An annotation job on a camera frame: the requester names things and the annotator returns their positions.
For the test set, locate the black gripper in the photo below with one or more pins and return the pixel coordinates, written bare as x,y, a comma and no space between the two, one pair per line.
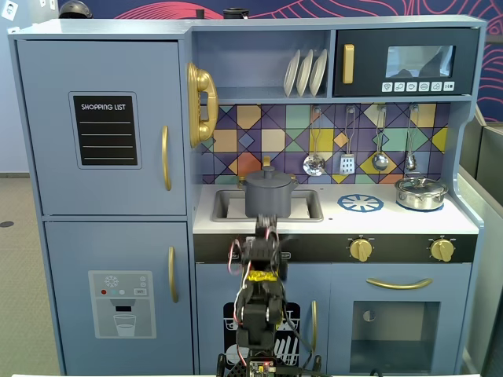
266,231

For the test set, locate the gray round pot lid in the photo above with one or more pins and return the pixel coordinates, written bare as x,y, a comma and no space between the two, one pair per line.
269,178

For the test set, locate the steel pot with lid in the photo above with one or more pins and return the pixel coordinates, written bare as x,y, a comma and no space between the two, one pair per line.
420,193

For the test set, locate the gray plastic pot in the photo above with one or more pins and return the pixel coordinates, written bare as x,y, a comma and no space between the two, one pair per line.
268,200

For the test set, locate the gray toy sink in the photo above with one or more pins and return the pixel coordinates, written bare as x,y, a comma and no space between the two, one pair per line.
310,206

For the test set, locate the yellow black tape label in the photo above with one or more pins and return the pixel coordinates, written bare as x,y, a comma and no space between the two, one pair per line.
262,277

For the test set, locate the gold toy faucet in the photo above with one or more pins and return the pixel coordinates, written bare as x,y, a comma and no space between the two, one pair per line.
267,160

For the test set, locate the steel slotted spoon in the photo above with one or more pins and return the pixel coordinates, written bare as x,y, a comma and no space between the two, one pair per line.
314,164

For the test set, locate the gold stove knob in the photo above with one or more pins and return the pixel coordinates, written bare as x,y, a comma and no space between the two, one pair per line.
361,249
442,249

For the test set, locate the steel slotted spatula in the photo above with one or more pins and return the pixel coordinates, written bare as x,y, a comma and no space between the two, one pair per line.
347,165

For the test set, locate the blue oven door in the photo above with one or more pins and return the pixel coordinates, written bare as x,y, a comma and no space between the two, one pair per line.
342,314

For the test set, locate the steel ladle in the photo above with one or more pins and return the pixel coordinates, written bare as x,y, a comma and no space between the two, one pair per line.
379,161

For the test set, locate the gold toy telephone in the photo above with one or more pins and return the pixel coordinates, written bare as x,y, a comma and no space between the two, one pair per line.
202,106

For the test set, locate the blue toy kitchen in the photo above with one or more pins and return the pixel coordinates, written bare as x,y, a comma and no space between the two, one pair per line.
118,235

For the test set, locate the white plate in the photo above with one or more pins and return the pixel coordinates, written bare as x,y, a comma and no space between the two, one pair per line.
318,72
291,74
303,74

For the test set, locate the steel small spoon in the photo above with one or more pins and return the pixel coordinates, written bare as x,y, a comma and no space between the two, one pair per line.
410,161

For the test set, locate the black shopping list board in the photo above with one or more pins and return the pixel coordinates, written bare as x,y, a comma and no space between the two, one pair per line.
105,131

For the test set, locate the black toy microwave door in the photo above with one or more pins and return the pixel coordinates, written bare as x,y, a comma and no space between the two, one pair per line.
365,63

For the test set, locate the blue freezer door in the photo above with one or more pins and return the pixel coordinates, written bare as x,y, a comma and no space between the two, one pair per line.
70,255

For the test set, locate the black round object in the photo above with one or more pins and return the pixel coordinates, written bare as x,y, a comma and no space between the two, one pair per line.
236,13

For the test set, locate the large blue fridge door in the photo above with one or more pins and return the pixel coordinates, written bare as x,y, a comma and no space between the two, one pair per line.
51,129

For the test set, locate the black floor disc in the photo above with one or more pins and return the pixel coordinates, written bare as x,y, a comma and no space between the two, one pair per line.
6,224

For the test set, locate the black helmet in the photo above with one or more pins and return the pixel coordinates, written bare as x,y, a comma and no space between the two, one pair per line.
74,9

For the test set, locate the paper with face drawing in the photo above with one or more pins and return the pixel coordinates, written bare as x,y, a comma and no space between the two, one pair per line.
9,11

